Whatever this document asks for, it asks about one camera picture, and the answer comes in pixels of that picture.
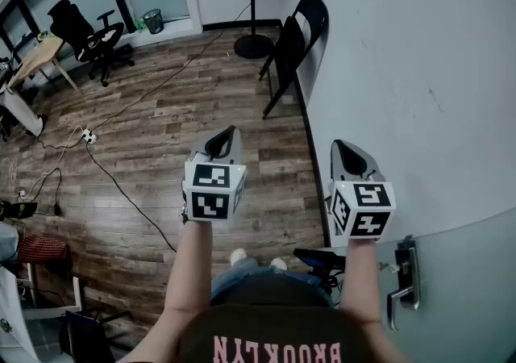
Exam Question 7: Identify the frosted glass door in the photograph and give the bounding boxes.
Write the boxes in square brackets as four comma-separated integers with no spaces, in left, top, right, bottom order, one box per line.
[322,207,516,363]

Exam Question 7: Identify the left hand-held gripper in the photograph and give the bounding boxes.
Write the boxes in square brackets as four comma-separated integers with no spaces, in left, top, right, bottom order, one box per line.
[181,125,248,225]

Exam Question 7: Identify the person's left forearm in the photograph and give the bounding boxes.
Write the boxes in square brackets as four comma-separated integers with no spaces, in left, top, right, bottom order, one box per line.
[116,219,214,363]

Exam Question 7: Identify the black folding chair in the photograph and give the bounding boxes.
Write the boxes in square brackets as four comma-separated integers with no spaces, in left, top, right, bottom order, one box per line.
[258,0,330,120]

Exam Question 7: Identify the black folded tripod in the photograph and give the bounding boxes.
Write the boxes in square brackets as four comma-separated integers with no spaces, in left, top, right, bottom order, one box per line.
[293,247,347,294]

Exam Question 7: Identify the red checkered cloth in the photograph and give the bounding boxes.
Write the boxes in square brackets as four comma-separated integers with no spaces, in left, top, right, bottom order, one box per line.
[16,234,70,265]

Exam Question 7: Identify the person's blue jeans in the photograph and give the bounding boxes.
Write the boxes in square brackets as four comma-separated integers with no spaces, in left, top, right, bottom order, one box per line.
[210,257,324,303]

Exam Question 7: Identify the black office chair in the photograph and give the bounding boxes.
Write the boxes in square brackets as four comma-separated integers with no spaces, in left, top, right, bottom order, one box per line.
[47,0,136,88]

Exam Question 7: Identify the wooden table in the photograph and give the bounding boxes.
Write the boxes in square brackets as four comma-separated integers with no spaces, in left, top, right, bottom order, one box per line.
[7,35,81,93]

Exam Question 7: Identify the black standing fan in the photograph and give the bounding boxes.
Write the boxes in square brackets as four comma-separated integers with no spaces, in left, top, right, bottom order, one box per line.
[220,0,276,61]

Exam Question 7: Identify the white cable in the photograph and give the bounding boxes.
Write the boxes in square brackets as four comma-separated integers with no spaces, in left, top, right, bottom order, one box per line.
[7,125,88,199]

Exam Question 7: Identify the black floor cable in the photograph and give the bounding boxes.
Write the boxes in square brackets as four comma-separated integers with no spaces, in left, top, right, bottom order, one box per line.
[85,142,177,252]

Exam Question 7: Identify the metal door handle lock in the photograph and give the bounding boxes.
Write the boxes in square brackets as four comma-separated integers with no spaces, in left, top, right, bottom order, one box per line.
[378,235,422,332]

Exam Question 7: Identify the black fan power cable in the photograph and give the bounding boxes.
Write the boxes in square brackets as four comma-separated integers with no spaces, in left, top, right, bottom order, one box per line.
[90,2,253,135]

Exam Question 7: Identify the person's right forearm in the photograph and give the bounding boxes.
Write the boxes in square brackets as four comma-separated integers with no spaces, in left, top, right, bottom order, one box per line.
[340,236,404,363]

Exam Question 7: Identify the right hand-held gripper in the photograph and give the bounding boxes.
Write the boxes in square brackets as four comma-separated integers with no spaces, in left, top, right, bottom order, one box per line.
[324,138,398,242]

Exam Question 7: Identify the black wire waste bin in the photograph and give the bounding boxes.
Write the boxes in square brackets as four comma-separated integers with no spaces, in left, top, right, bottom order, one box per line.
[142,8,165,35]

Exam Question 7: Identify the person's dark printed shirt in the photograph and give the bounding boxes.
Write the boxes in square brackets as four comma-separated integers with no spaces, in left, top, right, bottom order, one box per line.
[177,272,388,363]

